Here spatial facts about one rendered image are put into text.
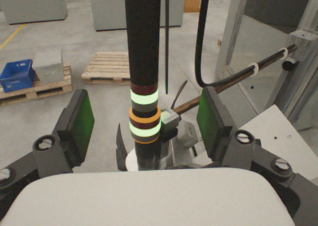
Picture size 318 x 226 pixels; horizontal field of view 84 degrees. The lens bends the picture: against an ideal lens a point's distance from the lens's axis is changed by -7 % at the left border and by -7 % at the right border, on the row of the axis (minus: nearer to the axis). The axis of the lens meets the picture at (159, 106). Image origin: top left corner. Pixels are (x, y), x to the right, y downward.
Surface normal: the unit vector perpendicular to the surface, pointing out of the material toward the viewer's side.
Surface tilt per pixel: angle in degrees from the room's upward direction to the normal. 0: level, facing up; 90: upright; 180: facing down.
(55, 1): 90
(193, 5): 90
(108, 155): 0
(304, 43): 90
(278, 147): 50
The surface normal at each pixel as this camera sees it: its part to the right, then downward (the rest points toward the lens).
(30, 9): 0.26, 0.62
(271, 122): -0.74, -0.48
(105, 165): 0.03, -0.77
